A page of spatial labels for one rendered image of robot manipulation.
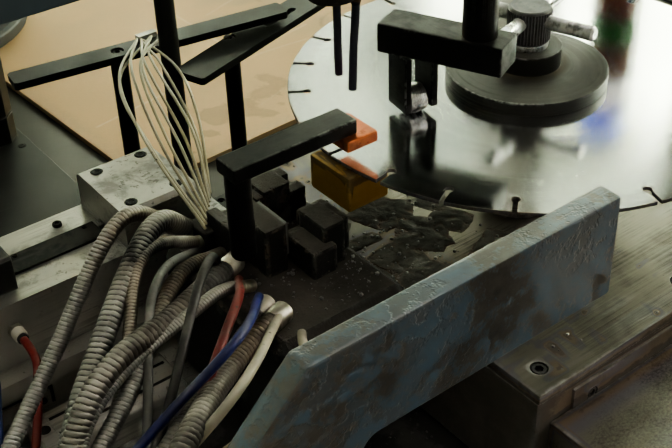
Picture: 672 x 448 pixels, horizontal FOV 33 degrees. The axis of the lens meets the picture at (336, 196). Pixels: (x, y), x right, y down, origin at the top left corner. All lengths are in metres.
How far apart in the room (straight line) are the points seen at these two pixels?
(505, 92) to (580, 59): 0.07
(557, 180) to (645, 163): 0.06
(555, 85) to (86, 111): 0.57
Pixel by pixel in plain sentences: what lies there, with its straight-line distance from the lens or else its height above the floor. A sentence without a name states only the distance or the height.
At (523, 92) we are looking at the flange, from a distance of 0.77.
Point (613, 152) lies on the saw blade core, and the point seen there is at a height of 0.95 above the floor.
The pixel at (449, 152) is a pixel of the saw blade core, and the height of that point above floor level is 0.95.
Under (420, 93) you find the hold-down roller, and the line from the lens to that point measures 0.75.
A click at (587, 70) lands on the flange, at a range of 0.80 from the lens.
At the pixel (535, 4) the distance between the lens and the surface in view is 0.78.
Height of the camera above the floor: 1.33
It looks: 34 degrees down
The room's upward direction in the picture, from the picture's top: 2 degrees counter-clockwise
